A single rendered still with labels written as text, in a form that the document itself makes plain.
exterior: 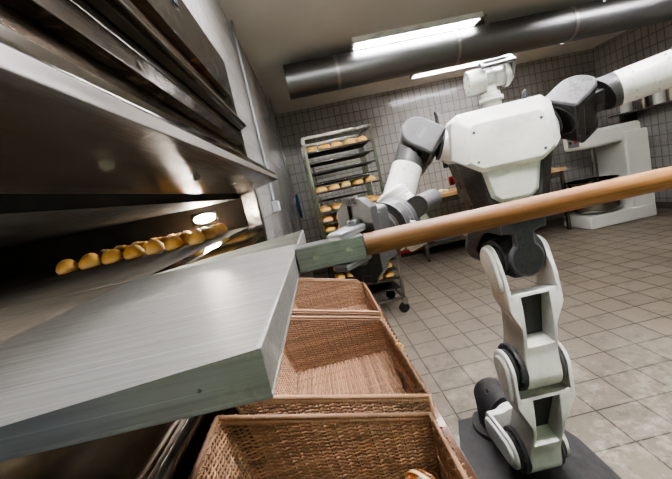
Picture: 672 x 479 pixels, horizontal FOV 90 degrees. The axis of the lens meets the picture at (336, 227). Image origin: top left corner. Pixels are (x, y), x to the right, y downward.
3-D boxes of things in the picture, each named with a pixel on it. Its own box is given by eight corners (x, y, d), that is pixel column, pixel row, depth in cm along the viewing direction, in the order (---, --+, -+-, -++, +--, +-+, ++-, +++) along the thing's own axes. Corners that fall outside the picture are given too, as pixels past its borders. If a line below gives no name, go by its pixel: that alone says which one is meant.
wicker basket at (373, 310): (278, 371, 142) (263, 310, 139) (289, 321, 198) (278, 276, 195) (390, 345, 144) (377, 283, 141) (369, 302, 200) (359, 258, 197)
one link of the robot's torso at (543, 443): (495, 447, 124) (486, 340, 110) (546, 434, 125) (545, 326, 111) (521, 491, 110) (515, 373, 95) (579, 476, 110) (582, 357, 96)
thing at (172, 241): (50, 277, 132) (46, 263, 132) (120, 255, 180) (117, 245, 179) (203, 243, 134) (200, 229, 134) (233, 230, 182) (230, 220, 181)
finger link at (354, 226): (324, 242, 43) (347, 231, 49) (345, 239, 42) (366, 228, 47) (321, 230, 43) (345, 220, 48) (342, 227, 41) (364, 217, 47)
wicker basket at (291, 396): (253, 504, 81) (225, 399, 78) (276, 378, 137) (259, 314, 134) (446, 452, 84) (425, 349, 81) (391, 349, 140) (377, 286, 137)
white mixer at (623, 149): (593, 231, 448) (580, 132, 434) (558, 226, 514) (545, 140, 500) (664, 215, 452) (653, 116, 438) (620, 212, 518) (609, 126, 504)
